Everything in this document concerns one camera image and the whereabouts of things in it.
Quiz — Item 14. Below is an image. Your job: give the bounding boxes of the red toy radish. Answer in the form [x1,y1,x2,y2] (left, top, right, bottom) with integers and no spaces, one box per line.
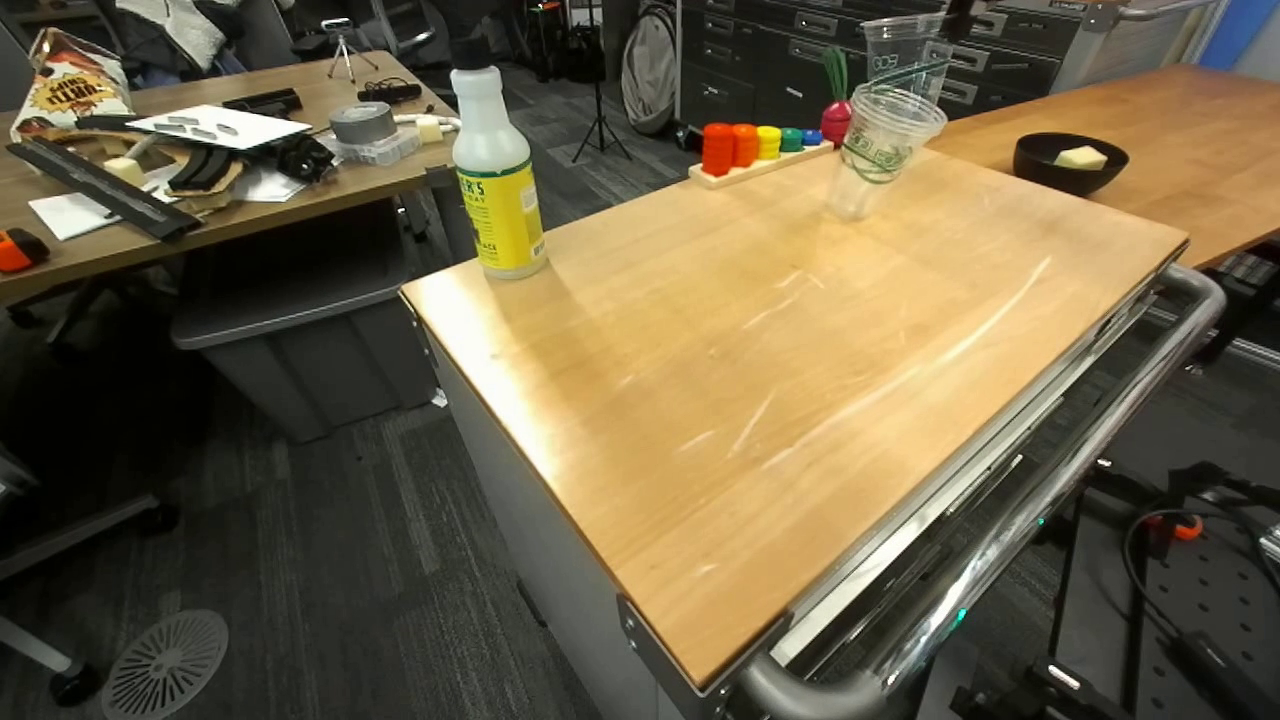
[819,102,855,147]

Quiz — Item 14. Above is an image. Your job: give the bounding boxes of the spray bottle yellow label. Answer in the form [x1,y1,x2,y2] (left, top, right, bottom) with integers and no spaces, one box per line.
[453,70,543,277]

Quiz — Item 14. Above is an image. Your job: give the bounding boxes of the wooden toy base strip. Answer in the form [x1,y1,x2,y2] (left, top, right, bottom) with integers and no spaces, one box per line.
[684,139,841,188]

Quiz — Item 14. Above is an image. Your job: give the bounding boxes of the grey tape roll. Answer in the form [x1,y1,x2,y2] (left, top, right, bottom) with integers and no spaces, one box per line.
[328,102,397,145]

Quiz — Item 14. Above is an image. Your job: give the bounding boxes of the black bowl with butter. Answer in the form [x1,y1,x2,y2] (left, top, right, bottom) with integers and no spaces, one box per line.
[1012,132,1127,198]

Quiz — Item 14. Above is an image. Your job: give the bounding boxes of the yellow stacking disc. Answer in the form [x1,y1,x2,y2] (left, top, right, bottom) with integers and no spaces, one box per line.
[757,125,781,160]

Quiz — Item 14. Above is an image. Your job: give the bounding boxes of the snack chip bag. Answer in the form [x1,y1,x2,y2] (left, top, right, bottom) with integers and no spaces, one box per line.
[8,30,132,139]

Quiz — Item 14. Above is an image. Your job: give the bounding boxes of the black keyboard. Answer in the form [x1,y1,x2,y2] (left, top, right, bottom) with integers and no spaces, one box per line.
[14,139,202,242]

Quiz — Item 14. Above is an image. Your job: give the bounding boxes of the orange stacking disc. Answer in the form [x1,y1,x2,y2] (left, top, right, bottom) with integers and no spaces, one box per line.
[732,125,762,168]

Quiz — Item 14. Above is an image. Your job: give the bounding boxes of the brown office desk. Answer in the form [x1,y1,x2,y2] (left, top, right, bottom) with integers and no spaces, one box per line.
[0,62,453,303]

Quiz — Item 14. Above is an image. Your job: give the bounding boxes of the orange-red stacking disc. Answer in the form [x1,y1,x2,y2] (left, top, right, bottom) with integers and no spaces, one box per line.
[699,125,737,177]

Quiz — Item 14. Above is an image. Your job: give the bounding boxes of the metal cart handle rail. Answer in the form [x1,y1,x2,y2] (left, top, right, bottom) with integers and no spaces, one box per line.
[737,270,1230,720]

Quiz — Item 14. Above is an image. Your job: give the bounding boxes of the clear plastic cup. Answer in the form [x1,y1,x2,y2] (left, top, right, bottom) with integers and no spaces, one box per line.
[859,11,948,102]
[827,86,948,220]

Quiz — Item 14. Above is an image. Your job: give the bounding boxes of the white paper sheet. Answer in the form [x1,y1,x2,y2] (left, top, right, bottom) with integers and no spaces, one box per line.
[136,104,299,154]

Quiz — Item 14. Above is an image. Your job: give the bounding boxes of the green stacking disc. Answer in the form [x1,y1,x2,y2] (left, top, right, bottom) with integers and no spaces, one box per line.
[781,130,805,154]

